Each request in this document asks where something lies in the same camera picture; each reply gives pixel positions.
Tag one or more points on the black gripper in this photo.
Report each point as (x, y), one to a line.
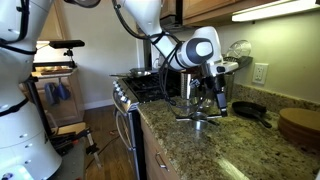
(213, 87)

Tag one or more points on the large steel measuring cup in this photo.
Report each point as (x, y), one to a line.
(197, 116)

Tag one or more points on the small steel measuring cup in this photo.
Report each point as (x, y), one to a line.
(199, 125)

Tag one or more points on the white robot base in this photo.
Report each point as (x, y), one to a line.
(25, 150)

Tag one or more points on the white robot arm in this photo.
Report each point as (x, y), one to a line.
(201, 49)

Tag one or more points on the steel mixing bowl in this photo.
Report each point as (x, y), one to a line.
(201, 103)

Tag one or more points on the rear perforated steel utensil holder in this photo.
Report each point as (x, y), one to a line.
(228, 89)

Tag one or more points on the perforated steel utensil holder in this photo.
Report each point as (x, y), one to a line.
(228, 89)
(189, 84)

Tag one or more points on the black cast iron skillet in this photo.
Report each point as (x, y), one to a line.
(251, 110)

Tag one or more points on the front perforated steel utensil holder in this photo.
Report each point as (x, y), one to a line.
(189, 84)

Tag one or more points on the round wooden board stack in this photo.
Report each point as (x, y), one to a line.
(301, 126)

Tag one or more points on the wooden upper cabinets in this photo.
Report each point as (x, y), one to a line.
(203, 12)

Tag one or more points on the steel pan on stove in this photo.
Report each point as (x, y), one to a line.
(133, 73)

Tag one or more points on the black gas stove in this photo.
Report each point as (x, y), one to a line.
(128, 92)

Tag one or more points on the under-cabinet light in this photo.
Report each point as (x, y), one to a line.
(274, 9)

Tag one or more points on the white wall outlet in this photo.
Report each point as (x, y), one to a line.
(260, 73)

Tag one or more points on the black camera on stand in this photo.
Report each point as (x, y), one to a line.
(68, 45)

